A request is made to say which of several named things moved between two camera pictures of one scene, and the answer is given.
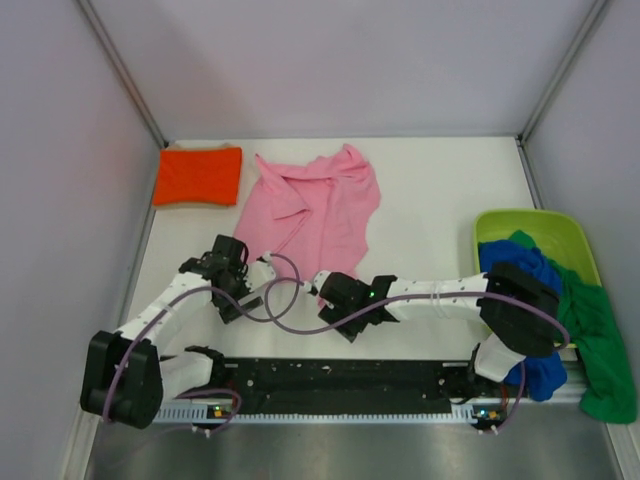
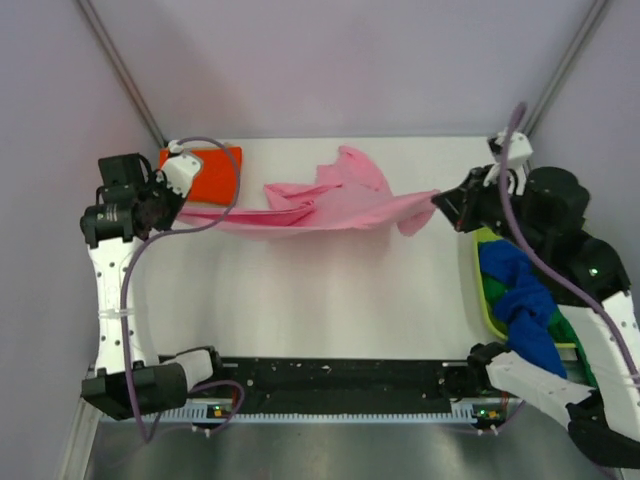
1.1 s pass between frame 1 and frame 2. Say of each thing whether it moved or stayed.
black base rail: stayed
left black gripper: moved
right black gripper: moved
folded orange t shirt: stayed
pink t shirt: moved
